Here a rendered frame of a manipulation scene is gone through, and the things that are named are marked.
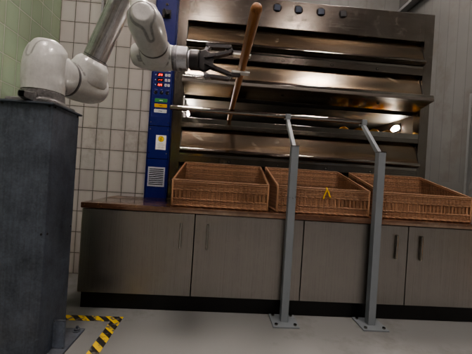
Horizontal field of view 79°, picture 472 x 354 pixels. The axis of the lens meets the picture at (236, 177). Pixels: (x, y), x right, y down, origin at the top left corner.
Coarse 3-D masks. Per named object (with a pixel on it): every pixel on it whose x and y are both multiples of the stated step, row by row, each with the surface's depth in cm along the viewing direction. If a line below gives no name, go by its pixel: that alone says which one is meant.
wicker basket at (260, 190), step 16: (176, 176) 168; (192, 176) 203; (208, 176) 204; (224, 176) 204; (240, 176) 205; (256, 176) 206; (176, 192) 160; (192, 192) 160; (208, 192) 200; (224, 192) 161; (240, 192) 161; (256, 192) 161; (224, 208) 160; (240, 208) 161; (256, 208) 162
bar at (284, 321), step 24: (288, 120) 173; (312, 120) 177; (336, 120) 177; (360, 120) 177; (384, 168) 155; (288, 192) 154; (288, 216) 152; (288, 240) 152; (288, 264) 152; (288, 288) 152; (288, 312) 152
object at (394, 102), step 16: (192, 80) 194; (208, 80) 195; (224, 96) 214; (240, 96) 212; (256, 96) 211; (272, 96) 209; (288, 96) 208; (304, 96) 207; (320, 96) 205; (336, 96) 204; (352, 96) 203; (368, 96) 202; (384, 96) 201; (400, 96) 202
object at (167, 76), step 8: (160, 72) 205; (168, 72) 205; (160, 80) 205; (168, 80) 205; (152, 88) 204; (160, 88) 205; (168, 88) 205; (152, 96) 204; (160, 96) 205; (168, 96) 205; (152, 104) 204; (160, 104) 205; (168, 104) 205; (152, 112) 204; (160, 112) 205; (168, 112) 205
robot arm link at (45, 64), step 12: (36, 48) 110; (48, 48) 112; (60, 48) 116; (24, 60) 110; (36, 60) 110; (48, 60) 112; (60, 60) 115; (24, 72) 110; (36, 72) 110; (48, 72) 112; (60, 72) 115; (72, 72) 121; (24, 84) 110; (36, 84) 110; (48, 84) 112; (60, 84) 116; (72, 84) 122
